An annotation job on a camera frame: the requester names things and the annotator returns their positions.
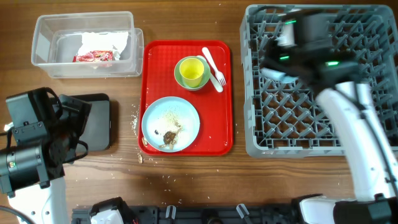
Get light blue bowl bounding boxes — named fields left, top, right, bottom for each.
left=259, top=67, right=299, bottom=84

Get yellow plastic cup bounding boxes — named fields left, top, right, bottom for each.
left=179, top=57, right=205, bottom=88

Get white plastic spoon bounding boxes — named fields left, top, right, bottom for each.
left=205, top=62, right=223, bottom=93

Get black plastic tray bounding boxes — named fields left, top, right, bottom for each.
left=60, top=93, right=111, bottom=152

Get food crumb on table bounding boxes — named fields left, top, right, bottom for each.
left=137, top=154, right=144, bottom=164

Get light blue plate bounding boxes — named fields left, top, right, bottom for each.
left=141, top=96, right=200, bottom=153

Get clear plastic bin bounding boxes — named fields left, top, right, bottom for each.
left=31, top=11, right=144, bottom=78

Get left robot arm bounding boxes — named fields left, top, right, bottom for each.
left=1, top=87, right=91, bottom=223

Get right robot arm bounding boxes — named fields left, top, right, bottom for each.
left=261, top=10, right=397, bottom=223

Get white plastic fork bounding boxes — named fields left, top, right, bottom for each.
left=201, top=47, right=226, bottom=86

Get red serving tray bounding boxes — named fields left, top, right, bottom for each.
left=137, top=40, right=234, bottom=156

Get white napkin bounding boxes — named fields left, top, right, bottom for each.
left=75, top=32, right=129, bottom=61

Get green small bowl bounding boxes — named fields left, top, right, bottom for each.
left=174, top=55, right=211, bottom=91

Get red snack wrapper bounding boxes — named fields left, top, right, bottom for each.
left=73, top=50, right=113, bottom=62

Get brown food scraps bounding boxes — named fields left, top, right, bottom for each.
left=154, top=122, right=182, bottom=149

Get grey dishwasher rack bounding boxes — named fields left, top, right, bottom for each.
left=239, top=4, right=397, bottom=158

